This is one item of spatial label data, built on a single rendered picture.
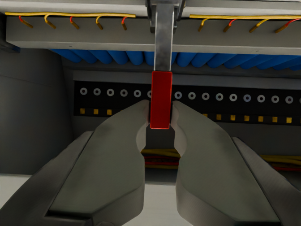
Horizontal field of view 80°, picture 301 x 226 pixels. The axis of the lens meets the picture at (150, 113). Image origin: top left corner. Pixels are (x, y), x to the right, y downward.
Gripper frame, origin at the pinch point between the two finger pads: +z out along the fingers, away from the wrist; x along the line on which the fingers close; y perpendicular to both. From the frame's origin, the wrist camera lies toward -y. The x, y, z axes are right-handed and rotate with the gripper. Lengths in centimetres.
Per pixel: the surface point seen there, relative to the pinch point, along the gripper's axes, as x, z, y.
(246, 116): 13.2, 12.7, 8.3
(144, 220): -0.8, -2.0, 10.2
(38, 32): -10.7, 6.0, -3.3
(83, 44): -6.7, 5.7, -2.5
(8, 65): -15.7, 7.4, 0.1
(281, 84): 17.9, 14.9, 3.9
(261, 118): 15.5, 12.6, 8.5
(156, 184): 0.0, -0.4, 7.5
